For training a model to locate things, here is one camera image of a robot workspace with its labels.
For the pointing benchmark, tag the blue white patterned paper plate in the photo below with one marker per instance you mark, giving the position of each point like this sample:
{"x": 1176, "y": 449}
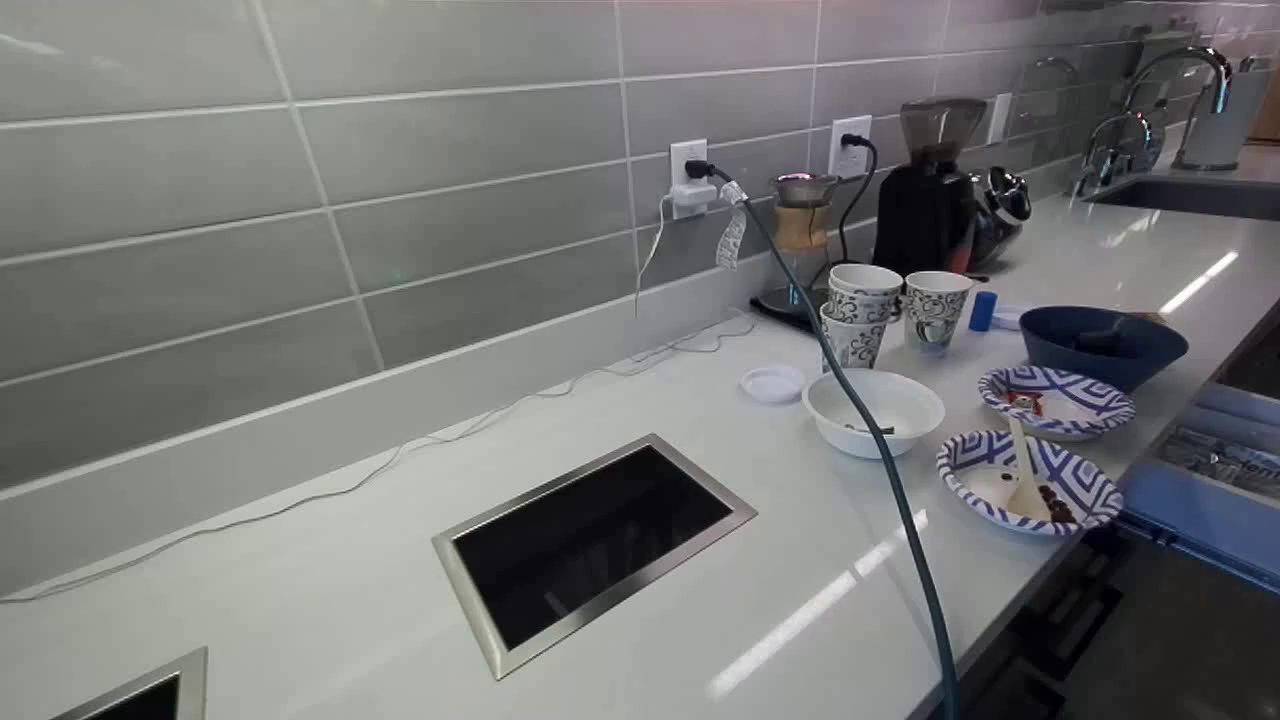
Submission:
{"x": 970, "y": 483}
{"x": 1075, "y": 404}

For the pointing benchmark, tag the white bowl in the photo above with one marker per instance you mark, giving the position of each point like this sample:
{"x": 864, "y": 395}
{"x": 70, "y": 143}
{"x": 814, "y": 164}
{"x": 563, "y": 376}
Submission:
{"x": 905, "y": 404}

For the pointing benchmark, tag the dark blue bowl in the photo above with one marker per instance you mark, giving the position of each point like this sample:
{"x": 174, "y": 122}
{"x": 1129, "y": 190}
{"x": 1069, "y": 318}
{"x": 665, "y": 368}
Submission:
{"x": 1100, "y": 359}

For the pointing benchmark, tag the white round lid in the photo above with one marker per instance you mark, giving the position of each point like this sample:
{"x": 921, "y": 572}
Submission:
{"x": 769, "y": 384}

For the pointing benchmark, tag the white plug adapter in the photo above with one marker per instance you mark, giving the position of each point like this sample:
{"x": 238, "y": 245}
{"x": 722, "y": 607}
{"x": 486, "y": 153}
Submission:
{"x": 694, "y": 201}

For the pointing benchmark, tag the large steel framed counter opening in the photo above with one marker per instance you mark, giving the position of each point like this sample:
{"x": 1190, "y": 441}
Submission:
{"x": 587, "y": 541}

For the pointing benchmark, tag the glass pour-over carafe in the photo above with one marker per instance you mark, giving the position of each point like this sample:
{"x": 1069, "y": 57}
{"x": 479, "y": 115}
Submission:
{"x": 802, "y": 233}

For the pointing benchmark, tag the patterned paper cup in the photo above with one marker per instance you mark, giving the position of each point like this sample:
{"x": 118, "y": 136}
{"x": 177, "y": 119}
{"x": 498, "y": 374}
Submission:
{"x": 937, "y": 310}
{"x": 864, "y": 283}
{"x": 850, "y": 340}

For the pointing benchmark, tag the black coffee grinder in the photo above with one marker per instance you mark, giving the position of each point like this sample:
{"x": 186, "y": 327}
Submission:
{"x": 925, "y": 204}

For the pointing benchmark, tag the white bottle blue cap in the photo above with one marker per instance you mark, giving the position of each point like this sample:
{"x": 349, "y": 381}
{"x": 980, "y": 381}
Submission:
{"x": 980, "y": 310}

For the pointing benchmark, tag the silver kettle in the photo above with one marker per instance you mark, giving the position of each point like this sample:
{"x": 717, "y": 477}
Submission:
{"x": 1002, "y": 204}

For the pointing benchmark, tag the white plastic spoon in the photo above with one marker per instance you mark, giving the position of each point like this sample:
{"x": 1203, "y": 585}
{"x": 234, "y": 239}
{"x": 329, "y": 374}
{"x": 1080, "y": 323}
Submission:
{"x": 1025, "y": 483}

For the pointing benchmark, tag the black under-counter cabinet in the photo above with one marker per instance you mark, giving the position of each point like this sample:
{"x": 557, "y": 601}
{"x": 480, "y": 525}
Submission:
{"x": 1025, "y": 624}

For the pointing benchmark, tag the small chrome faucet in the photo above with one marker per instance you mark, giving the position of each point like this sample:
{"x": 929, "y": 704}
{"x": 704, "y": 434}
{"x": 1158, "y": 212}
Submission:
{"x": 1112, "y": 133}

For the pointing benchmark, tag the steel sink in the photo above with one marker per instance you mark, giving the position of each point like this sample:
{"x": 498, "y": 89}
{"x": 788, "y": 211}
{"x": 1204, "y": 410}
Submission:
{"x": 1186, "y": 198}

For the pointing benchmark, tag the white blue open drawer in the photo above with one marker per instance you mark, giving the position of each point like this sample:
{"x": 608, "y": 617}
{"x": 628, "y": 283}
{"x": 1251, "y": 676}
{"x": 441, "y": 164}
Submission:
{"x": 1192, "y": 521}

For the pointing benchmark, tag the small steel framed counter opening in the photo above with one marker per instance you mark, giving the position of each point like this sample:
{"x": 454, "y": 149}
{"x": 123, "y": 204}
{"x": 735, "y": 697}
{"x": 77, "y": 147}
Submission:
{"x": 140, "y": 702}

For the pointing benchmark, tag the tall chrome faucet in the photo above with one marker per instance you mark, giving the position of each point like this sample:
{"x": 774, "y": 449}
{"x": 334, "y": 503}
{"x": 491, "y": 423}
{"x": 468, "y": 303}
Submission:
{"x": 1204, "y": 57}

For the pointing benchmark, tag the white wall outlet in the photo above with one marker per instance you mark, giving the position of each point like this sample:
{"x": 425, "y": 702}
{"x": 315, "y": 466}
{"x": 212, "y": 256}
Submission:
{"x": 686, "y": 149}
{"x": 998, "y": 119}
{"x": 843, "y": 147}

